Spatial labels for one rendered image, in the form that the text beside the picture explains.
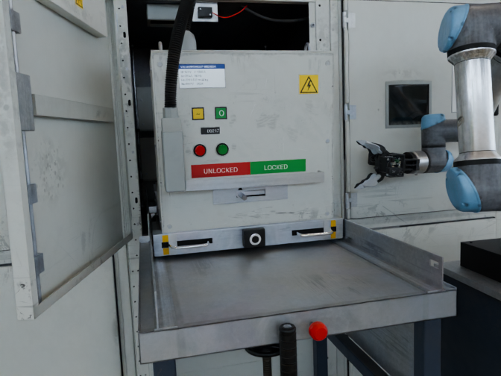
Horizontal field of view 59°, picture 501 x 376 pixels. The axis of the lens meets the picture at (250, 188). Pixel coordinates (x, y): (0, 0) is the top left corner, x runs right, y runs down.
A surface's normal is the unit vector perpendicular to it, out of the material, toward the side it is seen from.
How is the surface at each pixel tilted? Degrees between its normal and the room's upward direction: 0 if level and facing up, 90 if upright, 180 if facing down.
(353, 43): 90
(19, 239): 90
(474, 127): 82
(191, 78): 93
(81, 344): 90
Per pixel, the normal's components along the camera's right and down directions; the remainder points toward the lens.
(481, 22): -0.06, -0.04
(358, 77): 0.24, 0.11
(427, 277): -0.97, 0.07
